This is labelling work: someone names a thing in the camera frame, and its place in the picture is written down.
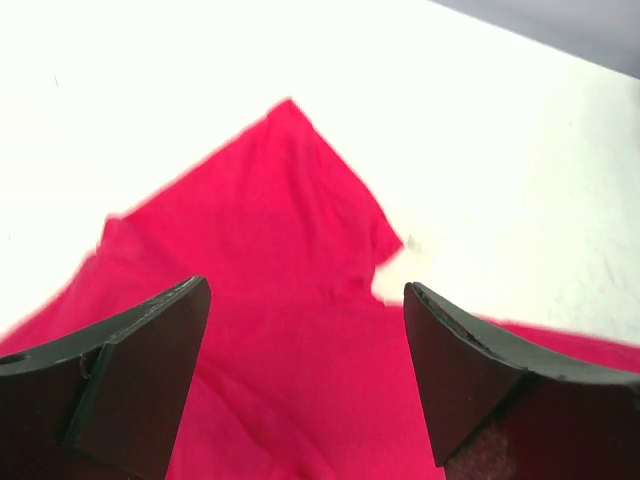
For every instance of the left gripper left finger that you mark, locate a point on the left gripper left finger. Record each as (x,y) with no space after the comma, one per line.
(104,402)

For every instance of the red t-shirt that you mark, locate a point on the red t-shirt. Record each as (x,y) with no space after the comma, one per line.
(302,373)

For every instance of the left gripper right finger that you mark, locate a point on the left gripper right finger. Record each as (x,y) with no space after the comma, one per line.
(498,406)

